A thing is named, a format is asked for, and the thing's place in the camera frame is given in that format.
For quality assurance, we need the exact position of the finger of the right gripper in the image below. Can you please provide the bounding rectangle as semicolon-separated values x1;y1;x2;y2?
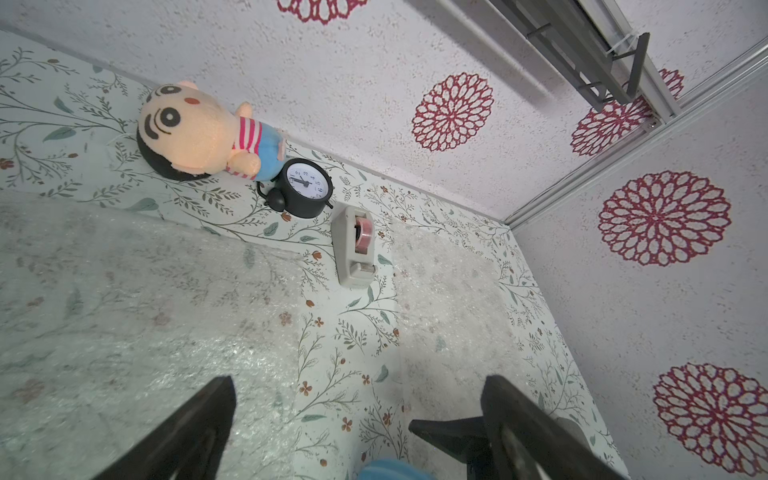
408;417;498;479

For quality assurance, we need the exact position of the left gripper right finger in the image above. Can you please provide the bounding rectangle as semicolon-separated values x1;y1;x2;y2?
481;375;622;480

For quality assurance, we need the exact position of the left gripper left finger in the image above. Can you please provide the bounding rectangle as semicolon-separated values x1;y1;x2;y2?
96;376;237;480

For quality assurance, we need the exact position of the blue ribbed vase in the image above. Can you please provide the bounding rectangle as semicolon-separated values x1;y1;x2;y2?
357;459;434;480

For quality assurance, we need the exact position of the bubble wrap sheet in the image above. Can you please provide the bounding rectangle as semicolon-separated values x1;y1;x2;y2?
1;191;304;479
390;224;584;421

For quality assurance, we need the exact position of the black alarm clock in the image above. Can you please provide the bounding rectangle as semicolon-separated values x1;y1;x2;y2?
256;158;334;219

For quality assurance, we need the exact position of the plush boy doll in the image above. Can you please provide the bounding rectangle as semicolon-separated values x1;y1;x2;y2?
136;82;286;182

